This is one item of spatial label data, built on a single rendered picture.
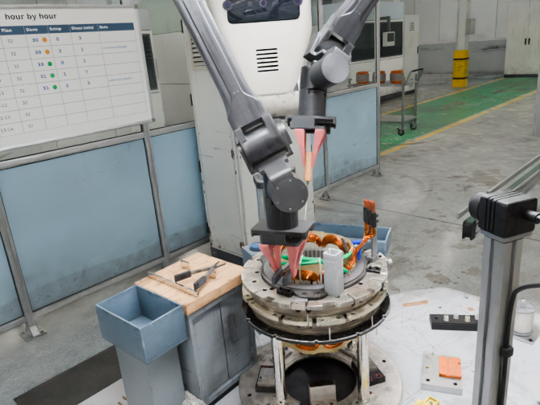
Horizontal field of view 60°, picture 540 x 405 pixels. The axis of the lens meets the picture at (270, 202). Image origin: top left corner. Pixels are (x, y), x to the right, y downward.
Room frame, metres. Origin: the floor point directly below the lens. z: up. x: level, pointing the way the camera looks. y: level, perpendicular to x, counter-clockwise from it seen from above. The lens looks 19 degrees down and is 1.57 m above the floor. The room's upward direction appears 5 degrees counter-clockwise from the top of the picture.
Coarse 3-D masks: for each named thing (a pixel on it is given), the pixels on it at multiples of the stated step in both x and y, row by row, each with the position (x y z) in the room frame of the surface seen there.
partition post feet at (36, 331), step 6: (372, 174) 5.36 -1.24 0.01; (378, 174) 5.34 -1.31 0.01; (384, 174) 5.35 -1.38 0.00; (324, 198) 4.63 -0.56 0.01; (330, 198) 4.60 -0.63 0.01; (162, 264) 3.24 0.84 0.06; (30, 330) 2.49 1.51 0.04; (36, 330) 2.50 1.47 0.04; (42, 330) 2.52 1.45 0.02; (24, 336) 2.49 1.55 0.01; (30, 336) 2.48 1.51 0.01; (36, 336) 2.48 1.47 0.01
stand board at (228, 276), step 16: (192, 256) 1.12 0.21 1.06; (208, 256) 1.11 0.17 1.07; (160, 272) 1.04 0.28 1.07; (176, 272) 1.03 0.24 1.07; (224, 272) 1.01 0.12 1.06; (240, 272) 1.00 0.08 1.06; (160, 288) 0.96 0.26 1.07; (192, 288) 0.94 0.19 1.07; (208, 288) 0.94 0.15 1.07; (224, 288) 0.95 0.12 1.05; (192, 304) 0.88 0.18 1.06
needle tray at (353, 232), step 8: (320, 224) 1.28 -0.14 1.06; (328, 224) 1.27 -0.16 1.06; (336, 224) 1.26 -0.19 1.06; (344, 224) 1.25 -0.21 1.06; (328, 232) 1.27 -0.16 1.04; (336, 232) 1.26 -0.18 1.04; (344, 232) 1.25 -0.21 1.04; (352, 232) 1.24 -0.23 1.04; (360, 232) 1.24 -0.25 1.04; (384, 232) 1.21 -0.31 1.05; (352, 240) 1.14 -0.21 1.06; (368, 240) 1.22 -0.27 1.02; (384, 240) 1.21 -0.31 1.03; (368, 248) 1.12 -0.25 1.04; (384, 248) 1.11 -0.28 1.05
